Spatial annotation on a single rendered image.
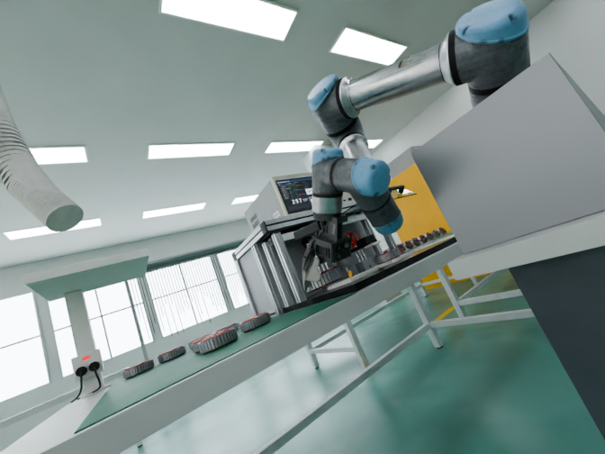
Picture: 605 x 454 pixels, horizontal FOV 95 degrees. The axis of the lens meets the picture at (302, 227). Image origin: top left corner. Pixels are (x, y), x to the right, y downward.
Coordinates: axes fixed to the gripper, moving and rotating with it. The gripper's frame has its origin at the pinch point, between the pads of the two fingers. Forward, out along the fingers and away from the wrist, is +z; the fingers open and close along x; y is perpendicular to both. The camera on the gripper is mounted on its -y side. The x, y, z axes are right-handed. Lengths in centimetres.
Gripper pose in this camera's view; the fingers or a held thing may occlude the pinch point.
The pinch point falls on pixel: (321, 281)
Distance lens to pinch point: 78.5
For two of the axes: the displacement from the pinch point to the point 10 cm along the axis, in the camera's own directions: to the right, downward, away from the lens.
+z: 0.3, 9.6, 2.9
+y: 6.3, 2.1, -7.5
